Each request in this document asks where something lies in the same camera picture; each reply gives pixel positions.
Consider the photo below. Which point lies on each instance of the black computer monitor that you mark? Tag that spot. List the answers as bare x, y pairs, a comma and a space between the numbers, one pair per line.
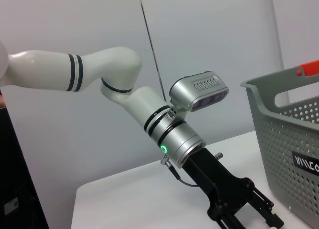
17, 176

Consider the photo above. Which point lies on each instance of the background person maroon clothes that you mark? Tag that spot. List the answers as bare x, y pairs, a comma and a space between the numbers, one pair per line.
2, 101

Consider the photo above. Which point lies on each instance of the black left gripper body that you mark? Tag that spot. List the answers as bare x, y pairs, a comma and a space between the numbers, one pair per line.
219, 184

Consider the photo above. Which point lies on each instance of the grey-green perforated storage bin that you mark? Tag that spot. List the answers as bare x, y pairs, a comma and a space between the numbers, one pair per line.
286, 151

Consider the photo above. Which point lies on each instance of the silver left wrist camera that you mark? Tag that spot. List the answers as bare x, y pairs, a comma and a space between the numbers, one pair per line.
199, 91

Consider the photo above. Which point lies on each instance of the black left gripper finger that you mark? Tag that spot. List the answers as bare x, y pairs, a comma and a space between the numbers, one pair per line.
266, 211
229, 221

